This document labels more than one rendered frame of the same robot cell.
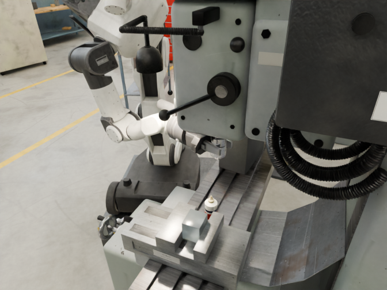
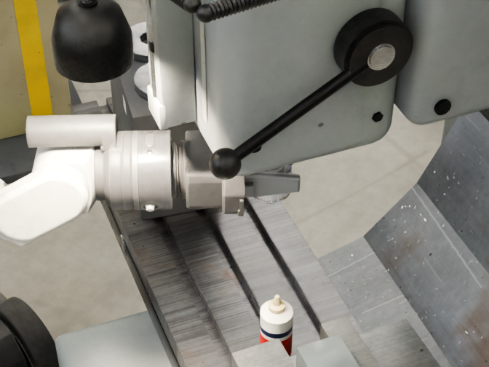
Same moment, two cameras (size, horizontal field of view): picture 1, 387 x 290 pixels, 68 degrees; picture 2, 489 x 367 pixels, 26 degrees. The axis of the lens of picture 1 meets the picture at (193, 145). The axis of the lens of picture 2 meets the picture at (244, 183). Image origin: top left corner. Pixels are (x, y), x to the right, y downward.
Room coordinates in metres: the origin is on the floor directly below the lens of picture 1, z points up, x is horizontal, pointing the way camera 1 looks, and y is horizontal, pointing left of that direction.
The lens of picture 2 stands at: (0.13, 0.61, 2.00)
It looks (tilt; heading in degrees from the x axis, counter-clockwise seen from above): 41 degrees down; 313
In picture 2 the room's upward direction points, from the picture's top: straight up
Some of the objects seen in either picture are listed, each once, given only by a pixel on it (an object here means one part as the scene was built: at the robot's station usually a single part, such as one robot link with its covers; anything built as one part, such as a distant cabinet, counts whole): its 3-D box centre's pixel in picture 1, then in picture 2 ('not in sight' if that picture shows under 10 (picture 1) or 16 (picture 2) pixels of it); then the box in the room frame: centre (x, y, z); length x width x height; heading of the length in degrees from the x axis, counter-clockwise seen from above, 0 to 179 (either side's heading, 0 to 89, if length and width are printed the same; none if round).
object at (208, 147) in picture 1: (211, 149); (271, 186); (0.70, -0.05, 1.24); 0.06 x 0.02 x 0.03; 46
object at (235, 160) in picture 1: (243, 138); (162, 113); (1.05, -0.21, 1.06); 0.22 x 0.12 x 0.20; 148
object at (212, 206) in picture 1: (211, 208); (276, 326); (0.69, -0.05, 1.01); 0.04 x 0.04 x 0.11
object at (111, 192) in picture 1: (115, 197); not in sight; (1.34, 0.48, 0.50); 0.20 x 0.05 x 0.20; 173
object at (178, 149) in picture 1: (164, 150); not in sight; (1.58, 0.19, 0.68); 0.21 x 0.20 x 0.13; 173
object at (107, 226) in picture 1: (113, 229); not in sight; (0.94, 0.38, 0.66); 0.16 x 0.12 x 0.12; 64
